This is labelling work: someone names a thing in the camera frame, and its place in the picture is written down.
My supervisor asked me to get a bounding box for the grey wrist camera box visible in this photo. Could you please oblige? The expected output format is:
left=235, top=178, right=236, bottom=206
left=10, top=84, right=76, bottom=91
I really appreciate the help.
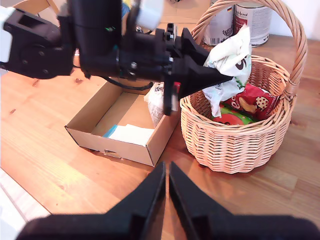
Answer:
left=126, top=0, right=165, bottom=33

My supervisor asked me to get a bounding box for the light blue paper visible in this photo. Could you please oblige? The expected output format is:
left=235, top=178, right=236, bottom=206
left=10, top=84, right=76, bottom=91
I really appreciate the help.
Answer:
left=102, top=124, right=119, bottom=139

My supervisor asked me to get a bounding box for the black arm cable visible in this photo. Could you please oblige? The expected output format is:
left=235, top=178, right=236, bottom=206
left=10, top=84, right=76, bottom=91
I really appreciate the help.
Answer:
left=104, top=74, right=154, bottom=91

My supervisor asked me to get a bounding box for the white can red label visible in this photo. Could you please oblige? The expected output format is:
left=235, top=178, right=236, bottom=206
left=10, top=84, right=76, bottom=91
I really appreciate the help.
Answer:
left=234, top=2, right=273, bottom=48

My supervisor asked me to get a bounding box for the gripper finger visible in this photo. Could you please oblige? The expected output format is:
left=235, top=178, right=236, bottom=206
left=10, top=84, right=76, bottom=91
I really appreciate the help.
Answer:
left=169, top=161, right=233, bottom=226
left=105, top=161, right=167, bottom=226

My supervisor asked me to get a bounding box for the red snack bag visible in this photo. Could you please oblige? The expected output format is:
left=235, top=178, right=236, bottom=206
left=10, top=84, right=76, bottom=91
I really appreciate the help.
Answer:
left=223, top=84, right=280, bottom=121

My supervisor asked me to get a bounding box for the green red packet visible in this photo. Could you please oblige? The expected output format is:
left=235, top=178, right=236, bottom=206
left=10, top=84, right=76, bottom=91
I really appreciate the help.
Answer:
left=211, top=104, right=259, bottom=126

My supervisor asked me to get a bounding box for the white paper sheet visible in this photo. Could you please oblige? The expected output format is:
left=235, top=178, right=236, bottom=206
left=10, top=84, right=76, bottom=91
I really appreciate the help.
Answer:
left=108, top=124, right=155, bottom=147

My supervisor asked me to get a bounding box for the light wooden chair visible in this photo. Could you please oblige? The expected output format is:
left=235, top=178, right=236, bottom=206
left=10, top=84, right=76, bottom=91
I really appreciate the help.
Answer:
left=12, top=0, right=61, bottom=17

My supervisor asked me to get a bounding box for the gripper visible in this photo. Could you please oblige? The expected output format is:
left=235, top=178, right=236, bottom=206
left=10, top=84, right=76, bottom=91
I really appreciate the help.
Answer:
left=119, top=23, right=234, bottom=116

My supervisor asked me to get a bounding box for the brown cardboard box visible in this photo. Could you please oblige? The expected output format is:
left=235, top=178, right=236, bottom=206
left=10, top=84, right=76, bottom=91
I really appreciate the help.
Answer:
left=64, top=0, right=213, bottom=168

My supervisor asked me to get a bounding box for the woven wicker basket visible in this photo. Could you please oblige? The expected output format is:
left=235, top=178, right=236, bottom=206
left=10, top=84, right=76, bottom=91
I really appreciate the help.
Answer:
left=179, top=0, right=309, bottom=175

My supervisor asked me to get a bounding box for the white can hen picture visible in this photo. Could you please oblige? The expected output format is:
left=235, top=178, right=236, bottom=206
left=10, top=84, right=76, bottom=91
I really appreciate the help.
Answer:
left=202, top=1, right=235, bottom=47

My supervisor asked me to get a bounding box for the white Easter egg bag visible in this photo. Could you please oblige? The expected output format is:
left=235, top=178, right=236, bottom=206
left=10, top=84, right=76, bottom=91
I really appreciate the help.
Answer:
left=144, top=82, right=166, bottom=128
left=201, top=24, right=253, bottom=119

